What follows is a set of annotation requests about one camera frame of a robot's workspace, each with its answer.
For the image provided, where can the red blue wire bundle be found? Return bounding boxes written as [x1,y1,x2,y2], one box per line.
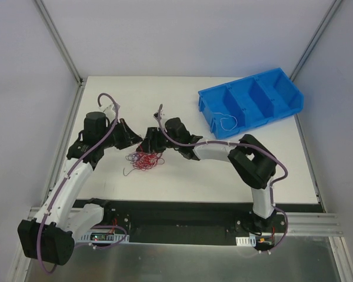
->
[122,143,165,177]

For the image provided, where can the white wire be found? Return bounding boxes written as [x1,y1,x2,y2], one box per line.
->
[213,112,238,130]

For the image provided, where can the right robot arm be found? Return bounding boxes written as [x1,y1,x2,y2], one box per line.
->
[137,117,277,235]

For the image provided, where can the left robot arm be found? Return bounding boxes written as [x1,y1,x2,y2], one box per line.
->
[17,112,142,266]

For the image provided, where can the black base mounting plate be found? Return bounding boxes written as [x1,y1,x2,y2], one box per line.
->
[76,199,292,244]

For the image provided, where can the blue divided plastic bin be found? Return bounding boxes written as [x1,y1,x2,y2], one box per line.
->
[198,68,304,139]

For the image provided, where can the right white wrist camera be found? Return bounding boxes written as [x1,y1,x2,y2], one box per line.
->
[153,107,163,121]

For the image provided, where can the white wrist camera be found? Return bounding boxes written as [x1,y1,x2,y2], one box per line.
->
[99,103,120,121]
[153,107,163,121]

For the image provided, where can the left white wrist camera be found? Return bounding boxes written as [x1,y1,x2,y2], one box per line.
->
[99,103,120,121]

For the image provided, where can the left white cable duct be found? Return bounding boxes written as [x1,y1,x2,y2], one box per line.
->
[76,231,129,244]

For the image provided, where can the white cable duct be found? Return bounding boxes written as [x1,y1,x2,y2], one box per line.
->
[235,236,257,247]
[76,231,129,244]

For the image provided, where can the left aluminium frame post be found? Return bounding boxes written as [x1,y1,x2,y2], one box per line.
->
[32,0,88,86]

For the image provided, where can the aluminium frame post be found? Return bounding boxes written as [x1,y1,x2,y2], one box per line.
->
[32,0,88,86]
[289,0,345,82]

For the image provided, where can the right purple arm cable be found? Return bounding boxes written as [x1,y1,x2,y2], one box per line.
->
[154,103,289,212]

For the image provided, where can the right white cable duct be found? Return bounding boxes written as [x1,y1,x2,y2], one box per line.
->
[235,236,257,247]

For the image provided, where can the right aluminium frame post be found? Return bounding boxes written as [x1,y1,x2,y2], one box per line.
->
[289,0,345,82]

